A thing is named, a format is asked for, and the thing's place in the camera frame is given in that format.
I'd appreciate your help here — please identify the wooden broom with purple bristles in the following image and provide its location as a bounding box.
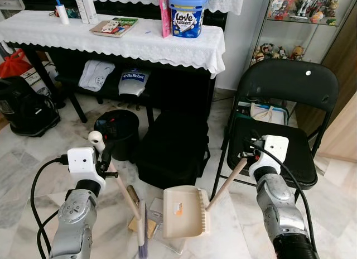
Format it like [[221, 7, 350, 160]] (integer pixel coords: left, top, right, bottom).
[[88, 131, 154, 258]]

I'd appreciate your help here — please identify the beige dustpan with wooden handle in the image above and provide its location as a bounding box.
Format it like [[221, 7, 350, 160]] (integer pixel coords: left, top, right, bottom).
[[163, 156, 249, 239]]

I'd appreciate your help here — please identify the black floor appliance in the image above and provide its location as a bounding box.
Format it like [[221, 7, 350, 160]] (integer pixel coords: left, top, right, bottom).
[[0, 76, 61, 138]]

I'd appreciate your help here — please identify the black bucket with red marks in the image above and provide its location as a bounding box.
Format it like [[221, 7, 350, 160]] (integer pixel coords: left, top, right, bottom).
[[94, 109, 140, 162]]

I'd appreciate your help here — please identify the teal box with white lid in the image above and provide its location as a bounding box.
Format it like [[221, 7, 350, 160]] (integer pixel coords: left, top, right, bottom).
[[237, 101, 291, 127]]

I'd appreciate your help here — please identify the black piano bench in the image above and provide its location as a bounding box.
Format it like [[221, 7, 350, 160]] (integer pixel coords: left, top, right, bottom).
[[56, 74, 160, 124]]

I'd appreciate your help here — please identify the tan cardboard scrap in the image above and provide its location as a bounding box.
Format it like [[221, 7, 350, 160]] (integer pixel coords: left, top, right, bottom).
[[128, 213, 160, 238]]

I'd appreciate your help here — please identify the black fabric bag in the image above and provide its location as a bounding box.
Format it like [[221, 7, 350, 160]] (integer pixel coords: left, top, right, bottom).
[[137, 110, 211, 190]]

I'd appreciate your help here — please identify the black folding chair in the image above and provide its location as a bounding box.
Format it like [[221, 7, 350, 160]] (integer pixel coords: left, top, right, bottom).
[[212, 58, 340, 199]]

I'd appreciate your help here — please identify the grey BitRobot bag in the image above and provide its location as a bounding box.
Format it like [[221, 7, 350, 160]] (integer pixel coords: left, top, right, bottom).
[[117, 68, 151, 98]]

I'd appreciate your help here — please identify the white fabric bag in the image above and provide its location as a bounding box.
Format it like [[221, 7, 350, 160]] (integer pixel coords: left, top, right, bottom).
[[78, 60, 116, 93]]

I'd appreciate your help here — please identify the light wood cabinet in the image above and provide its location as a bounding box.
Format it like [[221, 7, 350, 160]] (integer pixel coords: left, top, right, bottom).
[[295, 5, 357, 164]]

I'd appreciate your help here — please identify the black upright piano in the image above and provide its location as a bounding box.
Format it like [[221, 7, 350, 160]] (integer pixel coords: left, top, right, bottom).
[[8, 0, 218, 128]]

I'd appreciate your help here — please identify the clear plastic sheet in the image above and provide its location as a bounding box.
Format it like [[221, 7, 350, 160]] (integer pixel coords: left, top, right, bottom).
[[149, 196, 186, 255]]

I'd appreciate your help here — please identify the printed cardboard box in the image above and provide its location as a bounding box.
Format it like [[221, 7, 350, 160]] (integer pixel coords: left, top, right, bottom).
[[20, 66, 56, 99]]

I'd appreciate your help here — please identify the wide white lace tablecloth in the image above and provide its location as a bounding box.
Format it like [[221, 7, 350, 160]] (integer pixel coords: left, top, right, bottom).
[[0, 11, 226, 76]]

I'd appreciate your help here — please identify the glass display cabinet with figurines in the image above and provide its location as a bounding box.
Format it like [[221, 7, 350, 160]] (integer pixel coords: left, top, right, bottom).
[[251, 0, 342, 65]]

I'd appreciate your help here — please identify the green and white book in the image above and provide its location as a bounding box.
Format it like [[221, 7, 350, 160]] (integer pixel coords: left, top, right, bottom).
[[89, 17, 139, 38]]

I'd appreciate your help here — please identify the red plastic bag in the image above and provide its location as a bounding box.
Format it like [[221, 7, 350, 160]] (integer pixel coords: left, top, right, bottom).
[[0, 49, 33, 79]]

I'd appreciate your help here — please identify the blue Love Letters tub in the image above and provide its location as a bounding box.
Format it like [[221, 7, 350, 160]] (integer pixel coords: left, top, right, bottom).
[[169, 0, 208, 39]]

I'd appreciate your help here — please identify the white carton box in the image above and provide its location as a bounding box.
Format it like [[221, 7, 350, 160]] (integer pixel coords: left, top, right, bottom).
[[75, 0, 99, 25]]

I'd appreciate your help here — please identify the white cup with blue stick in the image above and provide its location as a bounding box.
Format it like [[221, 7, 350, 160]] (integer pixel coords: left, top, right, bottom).
[[53, 0, 71, 25]]

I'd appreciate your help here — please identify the tall pink packet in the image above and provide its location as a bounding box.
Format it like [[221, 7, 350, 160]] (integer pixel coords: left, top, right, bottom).
[[158, 0, 172, 39]]

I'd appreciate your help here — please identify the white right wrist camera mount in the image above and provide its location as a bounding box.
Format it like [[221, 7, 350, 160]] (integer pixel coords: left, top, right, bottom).
[[248, 135, 290, 180]]

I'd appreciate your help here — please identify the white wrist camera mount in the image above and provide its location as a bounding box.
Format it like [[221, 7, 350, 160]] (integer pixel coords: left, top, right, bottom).
[[67, 147, 107, 190], [248, 135, 290, 180]]

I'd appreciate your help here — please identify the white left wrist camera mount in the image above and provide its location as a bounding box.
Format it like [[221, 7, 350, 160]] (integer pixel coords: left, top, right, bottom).
[[67, 147, 107, 190]]

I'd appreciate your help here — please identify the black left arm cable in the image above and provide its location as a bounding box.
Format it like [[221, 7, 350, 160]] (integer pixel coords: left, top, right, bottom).
[[31, 155, 70, 259]]

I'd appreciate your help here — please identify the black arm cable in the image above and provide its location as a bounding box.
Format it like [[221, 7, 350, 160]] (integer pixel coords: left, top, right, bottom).
[[31, 155, 70, 259], [245, 137, 317, 254]]

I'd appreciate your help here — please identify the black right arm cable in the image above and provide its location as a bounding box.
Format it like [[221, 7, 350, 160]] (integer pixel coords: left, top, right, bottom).
[[245, 137, 317, 254]]

